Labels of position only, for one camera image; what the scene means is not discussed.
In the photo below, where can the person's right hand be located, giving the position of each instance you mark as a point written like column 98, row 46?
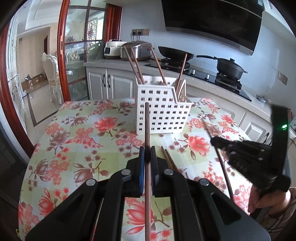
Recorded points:
column 278, row 201

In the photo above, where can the silver rice cooker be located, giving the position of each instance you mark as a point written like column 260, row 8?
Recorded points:
column 141, row 49

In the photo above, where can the white ornate chair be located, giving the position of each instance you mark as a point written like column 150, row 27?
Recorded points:
column 50, row 65

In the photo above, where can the white lower kitchen cabinets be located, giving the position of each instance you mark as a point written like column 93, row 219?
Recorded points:
column 114, row 79

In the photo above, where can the red wooden door frame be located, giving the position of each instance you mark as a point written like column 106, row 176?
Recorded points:
column 12, row 128

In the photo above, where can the wall power outlet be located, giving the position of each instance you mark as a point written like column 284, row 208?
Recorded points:
column 141, row 32

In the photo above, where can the black gas stove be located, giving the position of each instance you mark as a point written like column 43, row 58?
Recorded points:
column 219, row 79

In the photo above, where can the brown wooden chopstick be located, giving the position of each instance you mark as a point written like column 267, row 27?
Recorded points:
column 175, row 167
column 147, row 157
column 167, row 158
column 221, row 163
column 133, row 68
column 159, row 67
column 181, row 72

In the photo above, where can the white perforated utensil basket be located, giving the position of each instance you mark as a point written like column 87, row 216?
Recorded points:
column 169, row 106

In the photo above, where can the red wooden sliding door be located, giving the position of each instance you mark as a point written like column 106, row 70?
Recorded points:
column 84, row 27

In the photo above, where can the floral tablecloth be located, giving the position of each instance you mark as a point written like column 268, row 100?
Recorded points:
column 94, row 139

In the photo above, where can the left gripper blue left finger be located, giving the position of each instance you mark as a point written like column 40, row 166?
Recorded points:
column 141, row 165

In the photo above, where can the white rice cooker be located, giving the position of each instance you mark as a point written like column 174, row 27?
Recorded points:
column 112, row 49

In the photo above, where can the cardboard boxes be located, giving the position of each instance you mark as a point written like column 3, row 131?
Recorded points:
column 32, row 83

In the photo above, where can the black lidded pot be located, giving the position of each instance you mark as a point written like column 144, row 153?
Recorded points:
column 227, row 67

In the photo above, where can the black wok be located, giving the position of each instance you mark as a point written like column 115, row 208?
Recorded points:
column 174, row 54

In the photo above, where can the black range hood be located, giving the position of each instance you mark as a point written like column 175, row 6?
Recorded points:
column 234, row 23

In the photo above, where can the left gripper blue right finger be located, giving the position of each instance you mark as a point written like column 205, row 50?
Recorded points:
column 154, row 171

